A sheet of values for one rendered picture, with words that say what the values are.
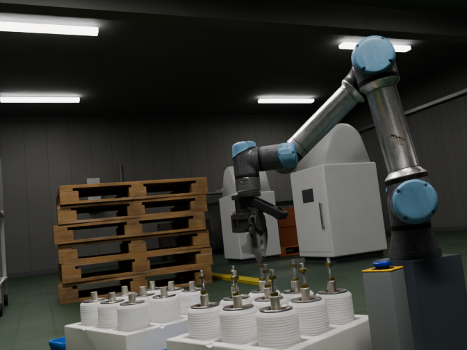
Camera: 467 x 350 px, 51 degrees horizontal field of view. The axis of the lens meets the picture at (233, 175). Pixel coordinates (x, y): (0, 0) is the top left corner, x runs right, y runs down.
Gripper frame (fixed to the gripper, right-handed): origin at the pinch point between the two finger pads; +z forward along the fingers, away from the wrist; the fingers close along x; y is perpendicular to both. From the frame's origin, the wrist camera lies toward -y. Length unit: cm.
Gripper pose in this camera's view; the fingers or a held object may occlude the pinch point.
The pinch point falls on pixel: (262, 258)
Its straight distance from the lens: 145.7
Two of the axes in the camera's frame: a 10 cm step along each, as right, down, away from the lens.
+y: -8.7, 1.4, 4.7
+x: -4.8, -0.5, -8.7
